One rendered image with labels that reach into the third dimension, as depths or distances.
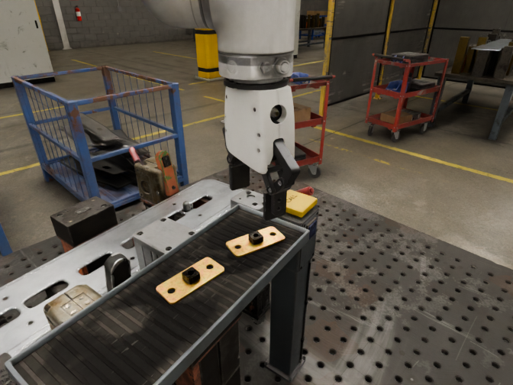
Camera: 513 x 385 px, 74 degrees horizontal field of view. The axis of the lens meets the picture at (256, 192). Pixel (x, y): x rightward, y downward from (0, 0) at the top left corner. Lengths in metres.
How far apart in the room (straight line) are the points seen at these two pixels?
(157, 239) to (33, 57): 8.11
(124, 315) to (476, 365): 0.86
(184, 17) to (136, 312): 0.32
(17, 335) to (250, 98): 0.54
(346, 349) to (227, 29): 0.81
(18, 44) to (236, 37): 8.25
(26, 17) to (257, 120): 8.30
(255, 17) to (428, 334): 0.92
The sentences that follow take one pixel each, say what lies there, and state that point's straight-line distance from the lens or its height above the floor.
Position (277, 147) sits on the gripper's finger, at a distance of 0.39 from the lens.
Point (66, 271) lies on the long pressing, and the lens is 0.80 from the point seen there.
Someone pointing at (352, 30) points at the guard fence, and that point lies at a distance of 5.50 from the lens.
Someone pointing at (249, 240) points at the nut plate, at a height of 1.16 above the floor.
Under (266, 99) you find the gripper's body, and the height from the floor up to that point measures 1.38.
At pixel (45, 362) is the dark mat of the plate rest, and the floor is 1.16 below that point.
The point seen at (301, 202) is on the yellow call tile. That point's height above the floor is 1.16.
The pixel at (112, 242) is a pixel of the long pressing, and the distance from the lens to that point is 0.84.
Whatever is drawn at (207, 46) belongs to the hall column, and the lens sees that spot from 7.73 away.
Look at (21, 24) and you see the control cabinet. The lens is 8.59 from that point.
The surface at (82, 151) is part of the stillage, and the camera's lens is 2.50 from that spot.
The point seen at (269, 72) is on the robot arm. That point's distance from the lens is 0.38.
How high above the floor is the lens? 1.47
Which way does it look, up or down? 29 degrees down
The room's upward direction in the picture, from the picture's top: straight up
